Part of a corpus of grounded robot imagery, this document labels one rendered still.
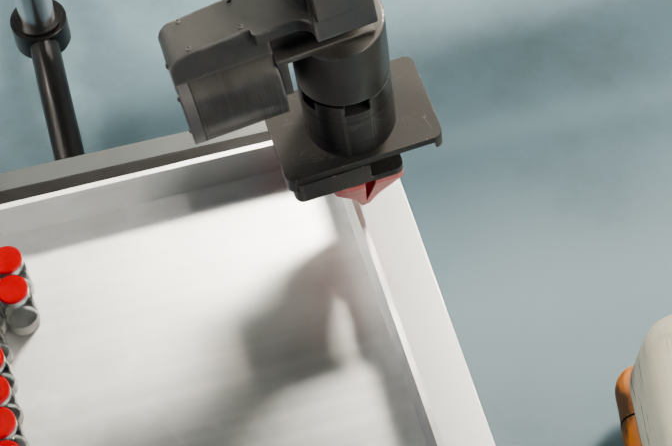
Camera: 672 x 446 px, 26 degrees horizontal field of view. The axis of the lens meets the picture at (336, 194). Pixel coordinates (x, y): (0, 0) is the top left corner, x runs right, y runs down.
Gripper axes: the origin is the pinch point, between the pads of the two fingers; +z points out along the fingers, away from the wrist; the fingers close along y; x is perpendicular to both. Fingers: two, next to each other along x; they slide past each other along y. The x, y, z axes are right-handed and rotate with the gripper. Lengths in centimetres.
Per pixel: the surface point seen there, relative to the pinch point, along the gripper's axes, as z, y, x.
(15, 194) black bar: -1.0, 22.7, -7.5
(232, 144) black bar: 0.6, 7.4, -7.1
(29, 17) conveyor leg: 73, 28, -85
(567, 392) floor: 95, -26, -16
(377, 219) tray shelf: 3.3, -0.6, 0.7
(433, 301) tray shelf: 3.4, -2.2, 8.0
